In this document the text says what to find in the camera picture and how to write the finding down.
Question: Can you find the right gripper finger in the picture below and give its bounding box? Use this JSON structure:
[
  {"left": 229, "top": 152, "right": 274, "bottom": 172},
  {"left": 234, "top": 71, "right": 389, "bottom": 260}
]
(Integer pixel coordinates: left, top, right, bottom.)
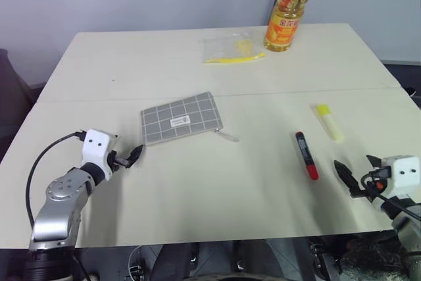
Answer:
[
  {"left": 334, "top": 159, "right": 366, "bottom": 199},
  {"left": 365, "top": 154, "right": 384, "bottom": 168}
]

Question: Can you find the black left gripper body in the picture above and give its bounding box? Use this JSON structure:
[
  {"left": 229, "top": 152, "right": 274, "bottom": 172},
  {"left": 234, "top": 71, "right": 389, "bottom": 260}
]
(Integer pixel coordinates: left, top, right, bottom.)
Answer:
[{"left": 107, "top": 149, "right": 131, "bottom": 173}]

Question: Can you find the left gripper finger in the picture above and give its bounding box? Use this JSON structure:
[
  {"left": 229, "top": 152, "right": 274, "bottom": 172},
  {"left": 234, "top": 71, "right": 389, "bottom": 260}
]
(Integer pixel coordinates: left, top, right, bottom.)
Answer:
[
  {"left": 128, "top": 144, "right": 145, "bottom": 161},
  {"left": 127, "top": 153, "right": 143, "bottom": 168}
]

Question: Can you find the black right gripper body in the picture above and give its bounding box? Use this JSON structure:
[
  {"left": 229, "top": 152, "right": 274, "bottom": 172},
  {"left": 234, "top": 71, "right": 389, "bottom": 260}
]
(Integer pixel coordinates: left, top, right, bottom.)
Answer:
[{"left": 360, "top": 166, "right": 393, "bottom": 202}]

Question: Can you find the grey checked pencil pouch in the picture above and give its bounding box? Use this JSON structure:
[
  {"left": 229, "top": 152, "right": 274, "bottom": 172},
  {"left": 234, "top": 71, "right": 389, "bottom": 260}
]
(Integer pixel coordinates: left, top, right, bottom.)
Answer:
[{"left": 140, "top": 91, "right": 239, "bottom": 147}]

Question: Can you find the red and black marker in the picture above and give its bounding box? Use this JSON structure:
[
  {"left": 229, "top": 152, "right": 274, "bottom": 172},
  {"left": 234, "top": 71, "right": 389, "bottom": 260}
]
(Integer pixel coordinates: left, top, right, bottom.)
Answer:
[{"left": 293, "top": 131, "right": 320, "bottom": 181}]

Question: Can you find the yellow highlighter pen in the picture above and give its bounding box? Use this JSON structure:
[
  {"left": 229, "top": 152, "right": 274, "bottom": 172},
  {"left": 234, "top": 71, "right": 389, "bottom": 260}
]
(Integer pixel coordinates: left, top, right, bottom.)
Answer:
[{"left": 316, "top": 103, "right": 345, "bottom": 141}]

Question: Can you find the clear yellow zip bag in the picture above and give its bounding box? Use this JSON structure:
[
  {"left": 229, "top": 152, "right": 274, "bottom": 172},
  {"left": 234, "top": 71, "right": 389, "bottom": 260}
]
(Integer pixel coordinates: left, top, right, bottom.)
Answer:
[{"left": 198, "top": 32, "right": 268, "bottom": 64}]

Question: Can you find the cooking oil bottle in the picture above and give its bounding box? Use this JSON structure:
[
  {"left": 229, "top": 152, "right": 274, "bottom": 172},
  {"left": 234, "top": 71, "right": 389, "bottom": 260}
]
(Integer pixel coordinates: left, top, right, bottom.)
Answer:
[{"left": 263, "top": 0, "right": 314, "bottom": 54}]

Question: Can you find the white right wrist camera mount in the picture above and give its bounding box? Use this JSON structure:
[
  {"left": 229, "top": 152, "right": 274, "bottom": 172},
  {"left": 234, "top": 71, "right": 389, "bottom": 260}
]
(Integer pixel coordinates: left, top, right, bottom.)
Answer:
[{"left": 382, "top": 155, "right": 421, "bottom": 200}]

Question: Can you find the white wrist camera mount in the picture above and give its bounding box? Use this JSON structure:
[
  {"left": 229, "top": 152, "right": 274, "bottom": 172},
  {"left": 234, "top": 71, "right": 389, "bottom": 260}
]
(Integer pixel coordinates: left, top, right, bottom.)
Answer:
[
  {"left": 81, "top": 128, "right": 116, "bottom": 182},
  {"left": 382, "top": 155, "right": 421, "bottom": 200}
]

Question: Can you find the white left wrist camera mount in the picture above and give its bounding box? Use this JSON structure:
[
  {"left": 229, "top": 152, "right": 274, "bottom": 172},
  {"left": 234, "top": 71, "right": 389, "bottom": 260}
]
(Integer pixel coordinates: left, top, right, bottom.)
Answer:
[{"left": 81, "top": 128, "right": 116, "bottom": 182}]

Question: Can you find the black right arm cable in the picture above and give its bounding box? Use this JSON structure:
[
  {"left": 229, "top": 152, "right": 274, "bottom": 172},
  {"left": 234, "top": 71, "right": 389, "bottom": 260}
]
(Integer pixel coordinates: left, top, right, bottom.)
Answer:
[{"left": 360, "top": 174, "right": 421, "bottom": 222}]

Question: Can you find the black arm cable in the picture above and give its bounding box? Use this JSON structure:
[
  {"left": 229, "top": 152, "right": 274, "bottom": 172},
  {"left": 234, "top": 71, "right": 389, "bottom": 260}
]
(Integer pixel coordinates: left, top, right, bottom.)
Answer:
[
  {"left": 360, "top": 174, "right": 421, "bottom": 222},
  {"left": 26, "top": 131, "right": 87, "bottom": 229}
]

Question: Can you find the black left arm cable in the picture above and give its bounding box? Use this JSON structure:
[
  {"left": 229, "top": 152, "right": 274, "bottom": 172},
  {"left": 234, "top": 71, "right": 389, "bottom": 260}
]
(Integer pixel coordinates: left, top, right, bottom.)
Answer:
[{"left": 26, "top": 131, "right": 87, "bottom": 229}]

